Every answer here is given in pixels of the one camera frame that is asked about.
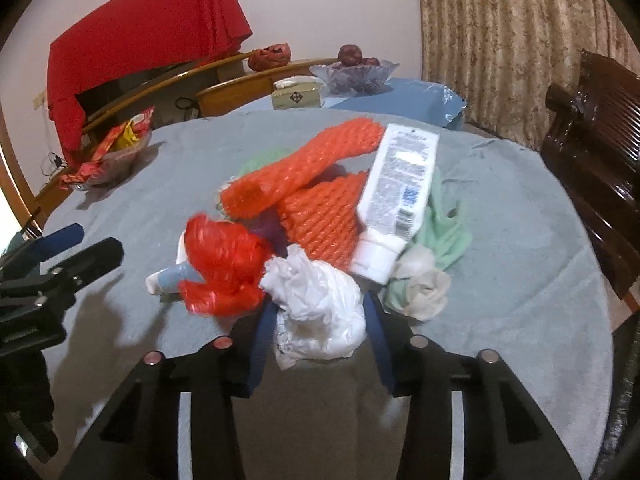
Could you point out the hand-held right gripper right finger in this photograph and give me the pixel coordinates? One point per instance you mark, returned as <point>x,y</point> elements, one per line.
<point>378,350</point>

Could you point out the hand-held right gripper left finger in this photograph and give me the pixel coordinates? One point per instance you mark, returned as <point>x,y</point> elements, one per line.
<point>260,350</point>

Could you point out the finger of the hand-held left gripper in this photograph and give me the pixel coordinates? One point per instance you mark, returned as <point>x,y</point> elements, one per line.
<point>50,245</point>
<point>92,260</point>

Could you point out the white plastic bag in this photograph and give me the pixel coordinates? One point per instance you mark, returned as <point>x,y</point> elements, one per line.
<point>320,310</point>

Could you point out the orange sponge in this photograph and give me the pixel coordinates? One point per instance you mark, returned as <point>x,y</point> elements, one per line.
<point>320,220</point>

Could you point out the red snack packet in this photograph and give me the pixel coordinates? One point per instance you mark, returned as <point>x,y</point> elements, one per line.
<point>80,175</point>
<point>107,142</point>
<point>143,117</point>

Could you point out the small pale blue tube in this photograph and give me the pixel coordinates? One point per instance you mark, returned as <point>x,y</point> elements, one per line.
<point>167,277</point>

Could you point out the crumpled white tissue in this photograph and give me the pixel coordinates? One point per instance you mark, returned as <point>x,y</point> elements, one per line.
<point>425,285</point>

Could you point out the crumpled red plastic bag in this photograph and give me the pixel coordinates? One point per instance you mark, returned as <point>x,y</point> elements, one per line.
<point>225,260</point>

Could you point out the glass snack bowl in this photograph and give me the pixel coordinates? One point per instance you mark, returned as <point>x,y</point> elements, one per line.
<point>117,165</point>

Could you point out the purple wrapper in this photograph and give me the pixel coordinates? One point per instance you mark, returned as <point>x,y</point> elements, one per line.
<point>270,232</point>

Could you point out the yellow snack packet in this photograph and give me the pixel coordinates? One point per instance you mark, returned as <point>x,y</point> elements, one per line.
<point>127,136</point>

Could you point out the white squeeze tube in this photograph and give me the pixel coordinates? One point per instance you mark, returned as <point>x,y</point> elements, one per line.
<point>395,185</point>

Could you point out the television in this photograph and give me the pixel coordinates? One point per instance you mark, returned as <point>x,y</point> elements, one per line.
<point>115,90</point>

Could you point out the orange foam fruit net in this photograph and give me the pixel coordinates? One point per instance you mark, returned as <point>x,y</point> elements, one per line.
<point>300,165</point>

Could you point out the red cloth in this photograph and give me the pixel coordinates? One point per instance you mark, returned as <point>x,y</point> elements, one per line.
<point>125,35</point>

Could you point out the blue table cloth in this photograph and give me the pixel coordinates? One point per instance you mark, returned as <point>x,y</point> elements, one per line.
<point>400,100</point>

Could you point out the tissue box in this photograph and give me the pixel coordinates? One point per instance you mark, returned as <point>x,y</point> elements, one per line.
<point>297,94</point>

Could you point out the red basket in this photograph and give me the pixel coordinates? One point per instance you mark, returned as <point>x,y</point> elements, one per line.
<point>270,57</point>

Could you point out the glass fruit bowl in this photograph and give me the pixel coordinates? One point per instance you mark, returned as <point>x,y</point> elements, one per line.
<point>350,77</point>

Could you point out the dark wooden chair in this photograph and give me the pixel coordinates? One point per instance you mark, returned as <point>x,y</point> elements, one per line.
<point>590,160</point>

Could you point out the dark red apple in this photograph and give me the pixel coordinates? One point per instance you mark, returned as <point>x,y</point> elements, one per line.
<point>371,61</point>
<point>350,53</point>

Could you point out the patterned beige curtain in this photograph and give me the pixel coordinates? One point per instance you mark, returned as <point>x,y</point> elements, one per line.
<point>500,35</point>

